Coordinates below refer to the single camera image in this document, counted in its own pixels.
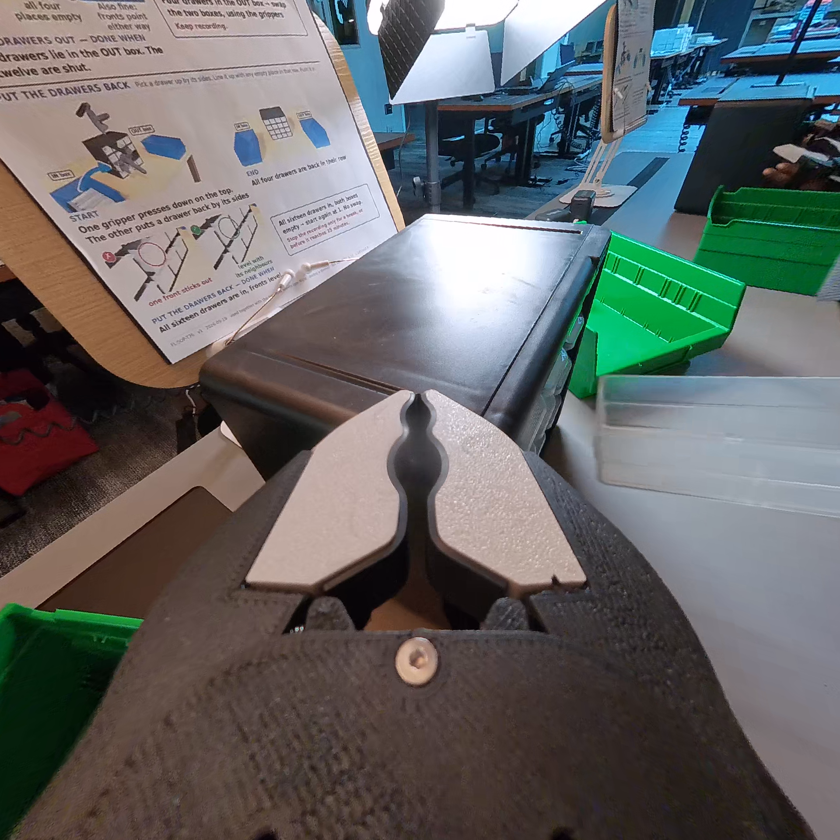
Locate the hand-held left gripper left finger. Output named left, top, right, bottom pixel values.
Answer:
left=244, top=390, right=424, bottom=595

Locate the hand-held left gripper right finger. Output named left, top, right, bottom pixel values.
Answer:
left=420, top=388, right=588, bottom=599

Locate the black drawer cabinet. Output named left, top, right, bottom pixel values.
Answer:
left=199, top=213, right=613, bottom=487

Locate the clear plastic drawer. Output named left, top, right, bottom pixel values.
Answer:
left=595, top=374, right=840, bottom=521

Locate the background work desk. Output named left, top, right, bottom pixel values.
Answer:
left=436, top=72, right=605, bottom=211

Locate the brown flat panel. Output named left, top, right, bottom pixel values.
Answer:
left=39, top=487, right=263, bottom=618

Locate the green plastic bin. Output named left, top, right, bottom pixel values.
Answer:
left=0, top=602, right=144, bottom=840
left=567, top=231, right=748, bottom=400
left=694, top=185, right=840, bottom=298

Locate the red cloth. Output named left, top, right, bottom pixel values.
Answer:
left=0, top=367, right=99, bottom=496

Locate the small wooden sheet stand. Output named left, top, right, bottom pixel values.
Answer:
left=558, top=0, right=641, bottom=210

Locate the large wooden poster board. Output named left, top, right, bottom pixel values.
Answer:
left=0, top=13, right=408, bottom=389

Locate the black office chair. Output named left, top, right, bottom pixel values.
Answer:
left=453, top=131, right=500, bottom=178

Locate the metal light stand pole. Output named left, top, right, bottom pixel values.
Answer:
left=423, top=98, right=444, bottom=204

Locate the large instruction poster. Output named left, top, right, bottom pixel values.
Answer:
left=0, top=0, right=400, bottom=365

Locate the dark grey box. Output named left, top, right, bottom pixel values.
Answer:
left=675, top=79, right=818, bottom=214

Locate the white softbox light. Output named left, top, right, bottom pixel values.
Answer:
left=367, top=0, right=608, bottom=106

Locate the small instruction sheet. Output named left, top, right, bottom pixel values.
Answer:
left=613, top=0, right=652, bottom=132

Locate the black slanted pole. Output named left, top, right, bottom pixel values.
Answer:
left=777, top=0, right=826, bottom=86

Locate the thin cord with white beads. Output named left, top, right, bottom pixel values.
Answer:
left=223, top=259, right=358, bottom=345

